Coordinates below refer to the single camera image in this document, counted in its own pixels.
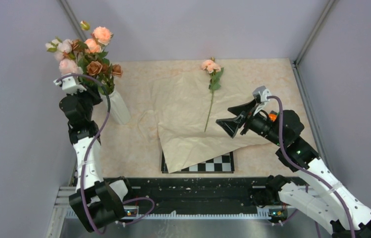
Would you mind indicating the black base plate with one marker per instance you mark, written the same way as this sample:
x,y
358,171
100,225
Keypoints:
x,y
202,196

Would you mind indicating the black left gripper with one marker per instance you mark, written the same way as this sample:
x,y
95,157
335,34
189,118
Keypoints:
x,y
92,91

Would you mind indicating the pale white rose flower stem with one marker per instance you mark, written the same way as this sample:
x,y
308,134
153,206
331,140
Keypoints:
x,y
61,49

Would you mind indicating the orange rose flower stem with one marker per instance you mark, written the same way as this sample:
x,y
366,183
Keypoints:
x,y
99,40

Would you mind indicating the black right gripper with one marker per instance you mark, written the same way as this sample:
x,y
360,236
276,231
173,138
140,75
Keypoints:
x,y
231,124

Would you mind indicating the pink rose flower stem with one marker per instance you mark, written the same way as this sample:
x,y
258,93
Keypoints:
x,y
215,71

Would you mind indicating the black white checkerboard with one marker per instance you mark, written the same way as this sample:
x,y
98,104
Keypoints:
x,y
223,164

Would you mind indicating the brown rose flower stem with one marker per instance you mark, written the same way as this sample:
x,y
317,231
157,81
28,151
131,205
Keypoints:
x,y
103,73

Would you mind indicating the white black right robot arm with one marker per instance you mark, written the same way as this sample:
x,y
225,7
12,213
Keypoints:
x,y
334,208

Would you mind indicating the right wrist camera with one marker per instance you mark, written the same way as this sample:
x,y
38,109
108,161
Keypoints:
x,y
261,96

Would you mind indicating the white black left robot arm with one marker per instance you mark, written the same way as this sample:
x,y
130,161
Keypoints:
x,y
96,202

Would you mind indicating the aluminium front rail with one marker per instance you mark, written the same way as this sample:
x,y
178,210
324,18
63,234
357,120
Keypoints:
x,y
128,199

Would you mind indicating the orange kraft wrapping paper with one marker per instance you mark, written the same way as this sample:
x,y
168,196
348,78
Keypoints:
x,y
185,113

